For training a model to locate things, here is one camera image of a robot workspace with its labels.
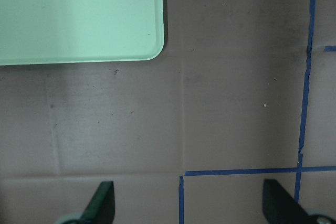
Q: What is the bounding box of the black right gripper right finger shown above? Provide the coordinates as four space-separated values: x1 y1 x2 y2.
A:
262 179 317 224

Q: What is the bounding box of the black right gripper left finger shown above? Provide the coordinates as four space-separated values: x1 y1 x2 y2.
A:
79 181 115 224

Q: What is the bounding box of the light green plastic tray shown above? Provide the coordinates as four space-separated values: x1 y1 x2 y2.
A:
1 0 164 66

